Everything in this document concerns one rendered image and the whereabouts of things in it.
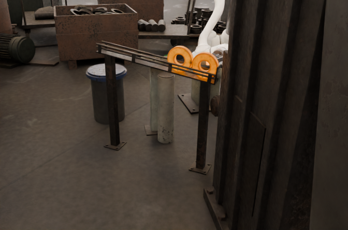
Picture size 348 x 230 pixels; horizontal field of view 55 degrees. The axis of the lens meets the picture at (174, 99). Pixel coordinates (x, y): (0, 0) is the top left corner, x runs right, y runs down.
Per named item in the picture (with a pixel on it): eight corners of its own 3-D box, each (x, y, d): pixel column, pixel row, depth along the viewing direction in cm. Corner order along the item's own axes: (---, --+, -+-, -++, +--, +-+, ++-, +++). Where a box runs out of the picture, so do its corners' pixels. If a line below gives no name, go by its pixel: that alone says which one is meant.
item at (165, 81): (175, 143, 247) (176, 77, 225) (159, 144, 244) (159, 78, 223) (172, 134, 257) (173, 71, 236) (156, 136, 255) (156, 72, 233)
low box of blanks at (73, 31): (128, 48, 474) (126, 0, 447) (139, 63, 411) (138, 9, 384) (59, 53, 447) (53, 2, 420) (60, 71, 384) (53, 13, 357)
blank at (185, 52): (193, 50, 188) (195, 48, 191) (168, 44, 193) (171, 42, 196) (189, 75, 195) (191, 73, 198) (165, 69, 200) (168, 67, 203)
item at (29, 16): (74, 46, 478) (67, -25, 439) (25, 50, 456) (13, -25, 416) (67, 28, 578) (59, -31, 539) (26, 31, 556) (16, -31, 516)
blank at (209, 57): (219, 56, 183) (221, 55, 186) (193, 50, 188) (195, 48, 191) (215, 82, 190) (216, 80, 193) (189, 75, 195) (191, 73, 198)
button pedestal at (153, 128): (174, 133, 259) (175, 57, 234) (143, 135, 255) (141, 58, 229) (170, 123, 274) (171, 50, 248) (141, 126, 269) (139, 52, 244)
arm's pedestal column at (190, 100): (177, 96, 324) (178, 66, 311) (215, 92, 335) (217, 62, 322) (190, 114, 289) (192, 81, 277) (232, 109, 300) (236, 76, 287)
